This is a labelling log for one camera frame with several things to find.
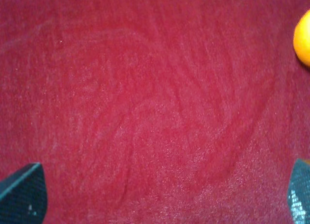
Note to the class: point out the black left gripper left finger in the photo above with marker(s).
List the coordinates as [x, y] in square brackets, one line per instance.
[23, 196]

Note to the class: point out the orange fruit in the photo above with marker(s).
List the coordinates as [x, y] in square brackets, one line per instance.
[301, 39]

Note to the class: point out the red velvet table cloth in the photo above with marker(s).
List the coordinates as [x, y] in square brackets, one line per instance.
[155, 111]

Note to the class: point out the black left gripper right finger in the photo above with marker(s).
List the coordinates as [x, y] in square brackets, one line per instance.
[298, 194]

